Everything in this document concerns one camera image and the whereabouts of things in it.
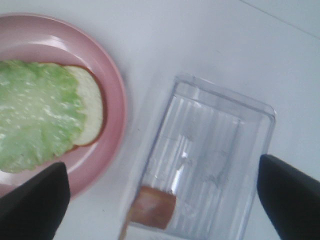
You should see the right clear plastic tray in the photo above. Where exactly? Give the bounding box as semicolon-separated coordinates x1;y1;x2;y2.
124;74;276;240

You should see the green lettuce leaf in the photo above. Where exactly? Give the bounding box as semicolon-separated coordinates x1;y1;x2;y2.
0;60;86;173

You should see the pink round plate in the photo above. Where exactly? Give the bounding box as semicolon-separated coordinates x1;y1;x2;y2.
0;13;128;198

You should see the bread slice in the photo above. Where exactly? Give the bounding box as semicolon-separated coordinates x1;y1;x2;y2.
56;62;106;148

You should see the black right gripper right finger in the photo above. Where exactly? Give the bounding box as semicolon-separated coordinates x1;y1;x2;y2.
257;154;320;240

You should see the bacon strip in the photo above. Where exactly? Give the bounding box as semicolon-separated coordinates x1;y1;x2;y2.
118;186;177;240

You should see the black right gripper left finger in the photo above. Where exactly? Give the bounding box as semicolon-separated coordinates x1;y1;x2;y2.
0;162;71;240

